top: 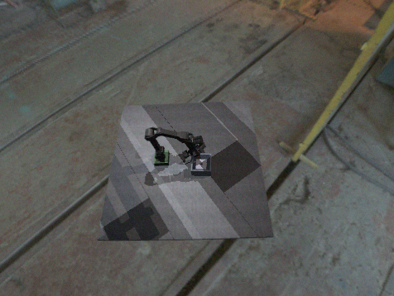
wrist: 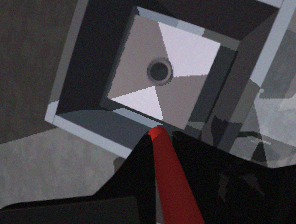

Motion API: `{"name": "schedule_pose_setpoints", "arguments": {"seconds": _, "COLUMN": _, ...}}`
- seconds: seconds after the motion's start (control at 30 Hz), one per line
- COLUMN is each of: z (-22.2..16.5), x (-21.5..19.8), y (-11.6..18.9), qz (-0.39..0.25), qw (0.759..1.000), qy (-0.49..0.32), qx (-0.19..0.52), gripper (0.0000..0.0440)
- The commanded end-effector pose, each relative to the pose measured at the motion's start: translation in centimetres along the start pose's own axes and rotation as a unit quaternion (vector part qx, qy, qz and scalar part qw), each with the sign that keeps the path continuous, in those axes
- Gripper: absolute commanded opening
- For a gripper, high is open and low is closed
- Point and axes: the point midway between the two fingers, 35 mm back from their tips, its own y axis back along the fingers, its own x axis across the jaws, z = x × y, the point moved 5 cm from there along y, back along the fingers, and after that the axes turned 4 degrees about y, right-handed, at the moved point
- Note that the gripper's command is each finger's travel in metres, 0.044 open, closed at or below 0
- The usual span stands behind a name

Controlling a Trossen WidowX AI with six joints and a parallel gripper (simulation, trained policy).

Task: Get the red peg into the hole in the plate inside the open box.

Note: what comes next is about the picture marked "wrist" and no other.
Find red peg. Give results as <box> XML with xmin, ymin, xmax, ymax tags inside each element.
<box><xmin>148</xmin><ymin>126</ymin><xmax>205</xmax><ymax>224</ymax></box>

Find grey and white square plate with hole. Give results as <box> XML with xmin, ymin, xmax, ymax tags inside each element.
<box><xmin>105</xmin><ymin>14</ymin><xmax>220</xmax><ymax>130</ymax></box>

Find grey open box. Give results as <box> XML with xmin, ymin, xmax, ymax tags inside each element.
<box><xmin>45</xmin><ymin>0</ymin><xmax>296</xmax><ymax>159</ymax></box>

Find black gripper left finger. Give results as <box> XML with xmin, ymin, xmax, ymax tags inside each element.
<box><xmin>0</xmin><ymin>134</ymin><xmax>156</xmax><ymax>224</ymax></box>

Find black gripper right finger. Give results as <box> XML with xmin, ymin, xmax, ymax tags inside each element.
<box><xmin>172</xmin><ymin>131</ymin><xmax>296</xmax><ymax>224</ymax></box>

